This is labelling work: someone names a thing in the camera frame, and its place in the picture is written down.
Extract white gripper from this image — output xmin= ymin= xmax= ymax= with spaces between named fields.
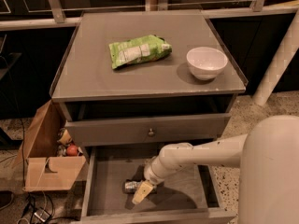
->
xmin=132 ymin=159 xmax=164 ymax=204

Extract silver redbull can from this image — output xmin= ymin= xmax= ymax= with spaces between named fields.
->
xmin=122 ymin=180 xmax=157 ymax=194

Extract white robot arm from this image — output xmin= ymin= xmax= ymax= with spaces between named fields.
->
xmin=133 ymin=115 xmax=299 ymax=224

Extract grey open middle drawer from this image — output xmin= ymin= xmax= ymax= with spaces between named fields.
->
xmin=80 ymin=144 xmax=235 ymax=224

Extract round metal drawer knob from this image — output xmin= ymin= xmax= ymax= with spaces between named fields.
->
xmin=148 ymin=128 xmax=155 ymax=137

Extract grey top drawer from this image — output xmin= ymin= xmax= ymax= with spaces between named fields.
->
xmin=65 ymin=113 xmax=231 ymax=147

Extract grey drawer cabinet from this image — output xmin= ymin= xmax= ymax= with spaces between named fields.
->
xmin=49 ymin=10 xmax=249 ymax=224

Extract red apple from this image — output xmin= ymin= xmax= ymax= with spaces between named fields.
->
xmin=66 ymin=145 xmax=78 ymax=156

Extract yellowish packet in box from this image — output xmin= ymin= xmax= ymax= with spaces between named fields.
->
xmin=57 ymin=128 xmax=72 ymax=146

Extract brown cardboard box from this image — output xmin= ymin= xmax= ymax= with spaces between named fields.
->
xmin=13 ymin=100 xmax=86 ymax=192

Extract white ceramic bowl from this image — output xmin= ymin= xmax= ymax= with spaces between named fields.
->
xmin=186 ymin=47 xmax=228 ymax=80

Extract green snack bag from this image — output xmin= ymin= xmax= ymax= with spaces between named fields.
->
xmin=108 ymin=35 xmax=172 ymax=70

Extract metal railing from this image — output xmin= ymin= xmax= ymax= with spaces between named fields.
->
xmin=0 ymin=0 xmax=299 ymax=31

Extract black floor cables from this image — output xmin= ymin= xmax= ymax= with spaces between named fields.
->
xmin=15 ymin=193 xmax=82 ymax=224

